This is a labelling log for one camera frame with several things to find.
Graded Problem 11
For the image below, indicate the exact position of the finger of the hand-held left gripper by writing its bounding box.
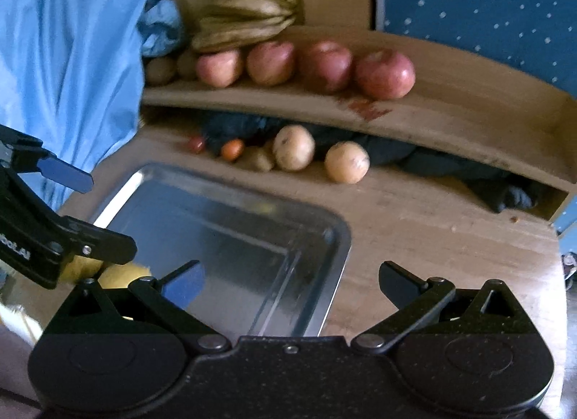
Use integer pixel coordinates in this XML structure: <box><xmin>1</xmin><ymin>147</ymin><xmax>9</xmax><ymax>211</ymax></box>
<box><xmin>0</xmin><ymin>165</ymin><xmax>137</xmax><ymax>265</ymax></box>
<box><xmin>0</xmin><ymin>125</ymin><xmax>93</xmax><ymax>193</ymax></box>

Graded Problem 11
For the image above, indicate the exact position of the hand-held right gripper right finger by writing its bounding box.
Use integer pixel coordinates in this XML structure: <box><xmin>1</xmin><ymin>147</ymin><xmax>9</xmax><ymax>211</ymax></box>
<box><xmin>352</xmin><ymin>261</ymin><xmax>537</xmax><ymax>354</ymax></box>

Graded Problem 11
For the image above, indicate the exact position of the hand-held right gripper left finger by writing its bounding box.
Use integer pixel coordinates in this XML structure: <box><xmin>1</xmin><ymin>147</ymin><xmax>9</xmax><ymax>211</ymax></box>
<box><xmin>49</xmin><ymin>260</ymin><xmax>230</xmax><ymax>354</ymax></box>

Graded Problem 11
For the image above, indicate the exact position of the brown pear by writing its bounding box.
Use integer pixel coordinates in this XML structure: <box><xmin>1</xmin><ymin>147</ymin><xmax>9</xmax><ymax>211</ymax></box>
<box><xmin>63</xmin><ymin>256</ymin><xmax>103</xmax><ymax>284</ymax></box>

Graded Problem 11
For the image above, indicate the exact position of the yellow lemon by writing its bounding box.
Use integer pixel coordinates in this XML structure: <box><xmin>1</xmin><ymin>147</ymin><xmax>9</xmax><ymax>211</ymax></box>
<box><xmin>98</xmin><ymin>262</ymin><xmax>152</xmax><ymax>321</ymax></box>

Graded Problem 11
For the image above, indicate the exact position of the metal tray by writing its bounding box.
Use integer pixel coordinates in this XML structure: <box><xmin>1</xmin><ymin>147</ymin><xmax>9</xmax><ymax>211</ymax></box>
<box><xmin>88</xmin><ymin>162</ymin><xmax>352</xmax><ymax>339</ymax></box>

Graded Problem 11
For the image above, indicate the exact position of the pale orange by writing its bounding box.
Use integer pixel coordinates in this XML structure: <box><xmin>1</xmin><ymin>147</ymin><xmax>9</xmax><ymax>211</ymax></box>
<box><xmin>325</xmin><ymin>141</ymin><xmax>370</xmax><ymax>184</ymax></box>

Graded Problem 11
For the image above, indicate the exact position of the small orange tomato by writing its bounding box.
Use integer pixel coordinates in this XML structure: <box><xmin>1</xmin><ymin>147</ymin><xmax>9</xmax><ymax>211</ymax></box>
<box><xmin>221</xmin><ymin>139</ymin><xmax>245</xmax><ymax>162</ymax></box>

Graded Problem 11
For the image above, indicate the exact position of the small brown kiwi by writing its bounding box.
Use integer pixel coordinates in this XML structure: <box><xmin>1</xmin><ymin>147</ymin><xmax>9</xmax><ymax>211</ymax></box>
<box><xmin>241</xmin><ymin>145</ymin><xmax>276</xmax><ymax>173</ymax></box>

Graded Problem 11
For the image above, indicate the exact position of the light blue garment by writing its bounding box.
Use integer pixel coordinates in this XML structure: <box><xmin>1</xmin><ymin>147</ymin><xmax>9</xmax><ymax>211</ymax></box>
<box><xmin>0</xmin><ymin>0</ymin><xmax>150</xmax><ymax>213</ymax></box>

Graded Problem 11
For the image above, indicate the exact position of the dark blue cloth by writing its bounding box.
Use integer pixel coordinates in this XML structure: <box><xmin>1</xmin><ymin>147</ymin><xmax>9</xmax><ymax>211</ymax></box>
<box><xmin>201</xmin><ymin>110</ymin><xmax>542</xmax><ymax>215</ymax></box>

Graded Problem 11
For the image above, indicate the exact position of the large brown kiwi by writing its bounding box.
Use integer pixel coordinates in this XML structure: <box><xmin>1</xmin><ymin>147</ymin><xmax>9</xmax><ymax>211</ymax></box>
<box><xmin>145</xmin><ymin>57</ymin><xmax>177</xmax><ymax>86</ymax></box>
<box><xmin>176</xmin><ymin>50</ymin><xmax>199</xmax><ymax>81</ymax></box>

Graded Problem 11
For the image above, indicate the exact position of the blue elastic cuff cloth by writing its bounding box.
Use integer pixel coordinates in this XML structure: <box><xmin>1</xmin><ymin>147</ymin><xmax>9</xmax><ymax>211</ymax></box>
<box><xmin>140</xmin><ymin>0</ymin><xmax>186</xmax><ymax>59</ymax></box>

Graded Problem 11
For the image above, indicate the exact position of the red apple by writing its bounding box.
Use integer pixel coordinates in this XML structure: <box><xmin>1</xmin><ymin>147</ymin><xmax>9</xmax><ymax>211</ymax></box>
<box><xmin>354</xmin><ymin>50</ymin><xmax>416</xmax><ymax>101</ymax></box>
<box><xmin>195</xmin><ymin>49</ymin><xmax>245</xmax><ymax>88</ymax></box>
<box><xmin>246</xmin><ymin>40</ymin><xmax>297</xmax><ymax>87</ymax></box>
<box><xmin>296</xmin><ymin>40</ymin><xmax>354</xmax><ymax>95</ymax></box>

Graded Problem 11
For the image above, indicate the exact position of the wooden shelf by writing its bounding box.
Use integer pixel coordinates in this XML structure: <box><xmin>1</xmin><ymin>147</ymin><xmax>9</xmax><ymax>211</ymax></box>
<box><xmin>140</xmin><ymin>24</ymin><xmax>577</xmax><ymax>222</ymax></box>

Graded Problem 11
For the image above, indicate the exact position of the brown spotted banana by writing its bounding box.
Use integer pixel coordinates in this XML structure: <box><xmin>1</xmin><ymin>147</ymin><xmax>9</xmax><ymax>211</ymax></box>
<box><xmin>191</xmin><ymin>17</ymin><xmax>290</xmax><ymax>54</ymax></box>

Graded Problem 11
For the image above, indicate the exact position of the bunch of ripe bananas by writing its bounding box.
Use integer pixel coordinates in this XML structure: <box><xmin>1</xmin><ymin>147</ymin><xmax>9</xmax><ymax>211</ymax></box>
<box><xmin>201</xmin><ymin>0</ymin><xmax>299</xmax><ymax>35</ymax></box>

